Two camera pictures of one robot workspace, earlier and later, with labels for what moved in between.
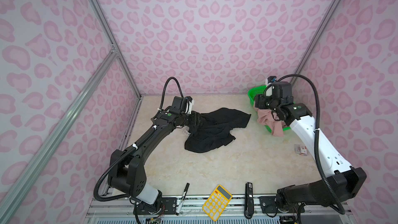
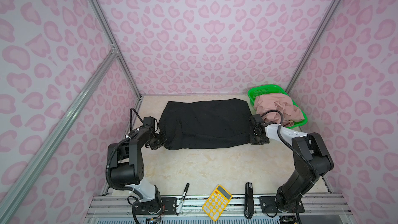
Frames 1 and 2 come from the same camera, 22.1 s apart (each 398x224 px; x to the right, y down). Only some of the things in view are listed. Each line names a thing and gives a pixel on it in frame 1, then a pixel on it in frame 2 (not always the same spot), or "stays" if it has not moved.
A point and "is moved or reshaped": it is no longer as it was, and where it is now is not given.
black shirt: [213, 129] is moved or reshaped
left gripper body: [192, 119] -> [159, 139]
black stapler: [249, 211] stays
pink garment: [270, 119] is moved or reshaped
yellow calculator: [217, 202] stays
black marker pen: [181, 203] stays
